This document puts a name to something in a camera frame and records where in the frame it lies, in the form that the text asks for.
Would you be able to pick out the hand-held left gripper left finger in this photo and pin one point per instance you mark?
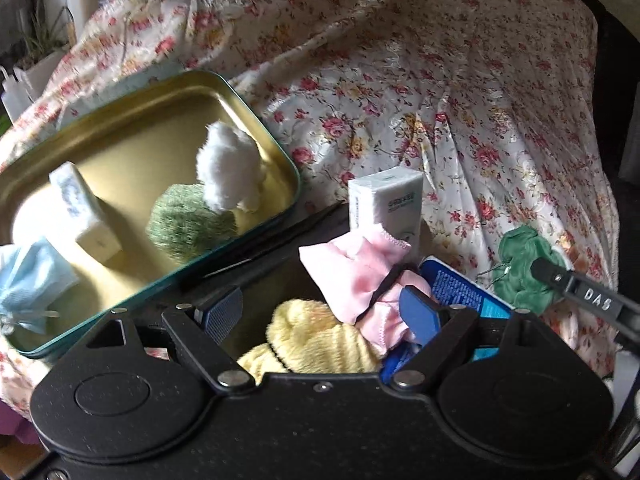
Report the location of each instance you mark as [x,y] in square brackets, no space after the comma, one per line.
[220,310]

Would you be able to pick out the yellow towel bundle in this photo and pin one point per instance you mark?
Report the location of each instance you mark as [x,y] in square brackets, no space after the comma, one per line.
[310,335]

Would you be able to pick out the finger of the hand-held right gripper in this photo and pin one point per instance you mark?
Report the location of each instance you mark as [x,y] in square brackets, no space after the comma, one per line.
[595,300]

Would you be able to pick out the green velvet scrunchie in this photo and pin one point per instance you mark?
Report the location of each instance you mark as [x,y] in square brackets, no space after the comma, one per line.
[520,260]

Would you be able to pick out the black box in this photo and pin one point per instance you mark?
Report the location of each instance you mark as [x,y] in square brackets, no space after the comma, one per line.
[280,265]

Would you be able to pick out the white tissue pack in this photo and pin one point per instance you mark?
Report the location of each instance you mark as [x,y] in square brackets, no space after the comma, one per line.
[380,205]
[85,210]

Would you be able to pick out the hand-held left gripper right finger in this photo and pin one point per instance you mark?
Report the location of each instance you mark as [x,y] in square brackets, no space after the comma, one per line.
[417,312]

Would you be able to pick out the green knitted scrubber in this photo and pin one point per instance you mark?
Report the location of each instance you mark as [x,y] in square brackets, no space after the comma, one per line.
[190,225]

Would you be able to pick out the purple block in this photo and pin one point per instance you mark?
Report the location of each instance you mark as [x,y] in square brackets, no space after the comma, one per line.
[15,425]

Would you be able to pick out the pink cloth bundle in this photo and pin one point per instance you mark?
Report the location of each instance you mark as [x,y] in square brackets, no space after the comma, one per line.
[350,270]

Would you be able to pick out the potted plant in white pot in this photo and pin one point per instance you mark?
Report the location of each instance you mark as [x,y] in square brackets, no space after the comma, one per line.
[42,72]

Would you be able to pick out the blue face mask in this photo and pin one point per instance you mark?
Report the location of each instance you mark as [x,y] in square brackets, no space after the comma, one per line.
[35,280]

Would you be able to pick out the white plush toy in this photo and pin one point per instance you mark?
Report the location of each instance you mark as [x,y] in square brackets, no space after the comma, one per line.
[227,160]

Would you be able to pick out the dark bed frame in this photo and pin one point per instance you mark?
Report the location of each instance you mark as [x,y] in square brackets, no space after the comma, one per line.
[620,85]

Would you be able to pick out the blue printed box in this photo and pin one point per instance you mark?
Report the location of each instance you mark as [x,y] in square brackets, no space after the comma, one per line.
[460,292]

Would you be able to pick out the green metal tin tray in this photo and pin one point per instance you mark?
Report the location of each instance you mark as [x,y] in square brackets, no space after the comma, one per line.
[150,150]

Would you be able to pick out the white squeeze bottle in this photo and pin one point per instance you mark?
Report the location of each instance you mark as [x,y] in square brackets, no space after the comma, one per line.
[12,97]

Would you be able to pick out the floral bedspread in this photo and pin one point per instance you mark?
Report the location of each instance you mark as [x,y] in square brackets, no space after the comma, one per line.
[400,60]

